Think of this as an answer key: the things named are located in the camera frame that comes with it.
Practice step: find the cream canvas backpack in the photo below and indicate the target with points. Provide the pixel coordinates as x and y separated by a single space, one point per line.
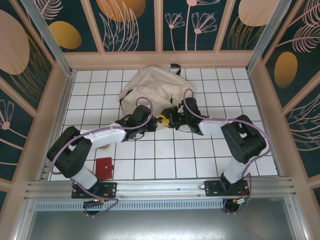
155 85

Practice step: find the tan pouch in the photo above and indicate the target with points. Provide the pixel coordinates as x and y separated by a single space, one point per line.
104 146

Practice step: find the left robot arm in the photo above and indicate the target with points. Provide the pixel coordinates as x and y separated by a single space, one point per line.
105 136

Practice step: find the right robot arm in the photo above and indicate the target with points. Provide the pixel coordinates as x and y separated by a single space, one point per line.
215 126

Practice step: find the red wallet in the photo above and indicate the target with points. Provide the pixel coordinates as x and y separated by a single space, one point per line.
105 167

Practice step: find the dark panel with pink flowers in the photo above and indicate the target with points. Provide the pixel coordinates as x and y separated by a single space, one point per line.
190 25

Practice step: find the dark panel gold circle leaves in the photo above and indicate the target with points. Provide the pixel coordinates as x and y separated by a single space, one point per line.
120 25

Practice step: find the dark panel with peach circle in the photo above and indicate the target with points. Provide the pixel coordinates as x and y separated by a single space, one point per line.
15 50
240 30

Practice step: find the grey metal sheet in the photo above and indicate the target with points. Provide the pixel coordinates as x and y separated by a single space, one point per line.
160 225

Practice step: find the dark panel small gold oval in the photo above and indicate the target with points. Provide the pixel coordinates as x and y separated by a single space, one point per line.
65 35

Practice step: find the dark panel with pink ferns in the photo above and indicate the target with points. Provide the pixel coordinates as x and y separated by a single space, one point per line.
305 130

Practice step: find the dark panel gold oval fern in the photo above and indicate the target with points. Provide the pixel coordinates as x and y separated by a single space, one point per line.
300 50

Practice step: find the dark panel with single flower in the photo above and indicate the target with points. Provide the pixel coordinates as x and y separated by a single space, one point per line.
12 130

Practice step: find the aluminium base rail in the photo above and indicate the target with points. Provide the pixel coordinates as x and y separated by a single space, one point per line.
160 187

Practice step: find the aluminium side rail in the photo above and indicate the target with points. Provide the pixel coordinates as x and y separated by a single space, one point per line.
45 172
265 125

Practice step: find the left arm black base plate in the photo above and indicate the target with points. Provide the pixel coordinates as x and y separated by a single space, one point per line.
110 190

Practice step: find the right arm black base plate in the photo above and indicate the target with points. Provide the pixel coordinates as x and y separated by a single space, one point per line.
212 187

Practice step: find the aluminium corner post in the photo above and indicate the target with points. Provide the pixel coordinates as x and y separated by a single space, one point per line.
268 35
52 43

